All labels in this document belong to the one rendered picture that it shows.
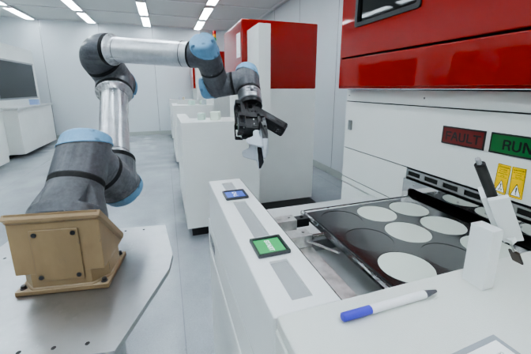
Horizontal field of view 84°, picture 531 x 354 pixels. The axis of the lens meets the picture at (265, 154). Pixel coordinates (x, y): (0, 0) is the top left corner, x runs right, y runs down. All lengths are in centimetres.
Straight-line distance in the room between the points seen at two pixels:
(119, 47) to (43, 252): 59
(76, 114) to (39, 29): 198
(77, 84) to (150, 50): 769
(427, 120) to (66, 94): 827
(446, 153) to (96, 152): 90
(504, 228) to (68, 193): 74
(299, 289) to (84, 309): 43
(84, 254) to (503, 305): 70
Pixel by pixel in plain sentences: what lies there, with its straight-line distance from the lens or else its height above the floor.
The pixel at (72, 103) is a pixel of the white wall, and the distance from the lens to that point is 867.
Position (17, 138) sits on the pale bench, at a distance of 670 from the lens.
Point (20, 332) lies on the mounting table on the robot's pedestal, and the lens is 72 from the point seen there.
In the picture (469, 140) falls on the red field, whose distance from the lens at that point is 91.
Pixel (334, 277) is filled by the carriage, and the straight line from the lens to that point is 61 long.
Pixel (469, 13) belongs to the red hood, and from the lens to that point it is 88.
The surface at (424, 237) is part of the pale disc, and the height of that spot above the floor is 90.
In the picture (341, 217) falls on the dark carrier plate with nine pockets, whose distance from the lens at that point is 80.
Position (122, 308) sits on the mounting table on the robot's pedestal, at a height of 82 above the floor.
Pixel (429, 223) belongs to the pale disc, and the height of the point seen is 90.
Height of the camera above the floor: 122
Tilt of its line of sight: 13 degrees down
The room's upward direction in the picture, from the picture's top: straight up
